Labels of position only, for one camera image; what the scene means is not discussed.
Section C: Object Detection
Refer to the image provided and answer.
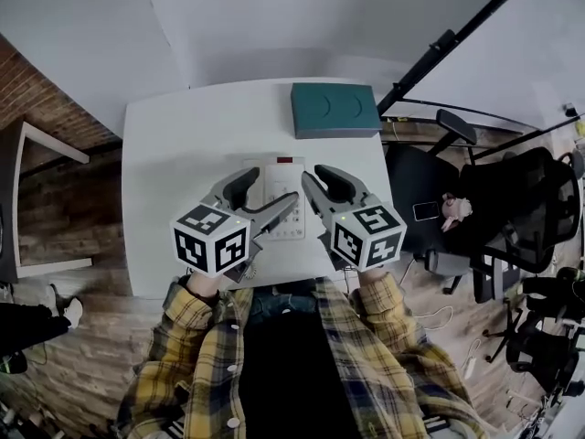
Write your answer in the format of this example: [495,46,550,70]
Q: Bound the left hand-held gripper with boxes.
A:
[169,166,302,286]

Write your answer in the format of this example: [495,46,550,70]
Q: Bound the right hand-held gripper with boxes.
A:
[300,164,409,274]

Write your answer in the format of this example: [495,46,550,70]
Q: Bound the white desk telephone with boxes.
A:
[241,155,306,241]

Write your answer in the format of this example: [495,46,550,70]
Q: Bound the person's right forearm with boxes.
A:
[349,267,463,383]

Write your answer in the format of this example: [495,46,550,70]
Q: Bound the person's left forearm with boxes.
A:
[116,270,228,429]

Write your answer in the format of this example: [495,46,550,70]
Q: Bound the white round table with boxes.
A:
[121,78,389,296]

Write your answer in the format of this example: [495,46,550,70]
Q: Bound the black mesh office chair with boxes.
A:
[383,109,581,296]

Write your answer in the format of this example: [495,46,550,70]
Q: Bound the teal flat box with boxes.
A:
[290,82,383,140]

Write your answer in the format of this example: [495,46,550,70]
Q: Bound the black smartphone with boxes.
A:
[412,200,441,222]

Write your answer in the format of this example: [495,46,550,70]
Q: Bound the person's blue jeans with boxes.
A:
[249,284,321,328]

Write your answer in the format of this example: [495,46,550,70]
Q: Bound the pink plush toy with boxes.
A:
[441,192,473,233]

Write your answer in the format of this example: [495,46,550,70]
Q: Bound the person's yellow plaid shirt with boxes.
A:
[113,272,495,439]

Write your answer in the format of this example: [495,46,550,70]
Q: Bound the person's black inner top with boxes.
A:
[239,306,362,439]

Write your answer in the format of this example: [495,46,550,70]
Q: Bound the black stool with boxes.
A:
[473,244,522,305]

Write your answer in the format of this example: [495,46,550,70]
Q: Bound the black swivel chair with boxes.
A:
[484,285,585,392]

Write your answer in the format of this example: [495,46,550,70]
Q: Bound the white screen with black frame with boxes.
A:
[377,0,585,132]

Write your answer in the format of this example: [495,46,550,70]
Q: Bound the dark desk with white frame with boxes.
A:
[0,116,92,281]

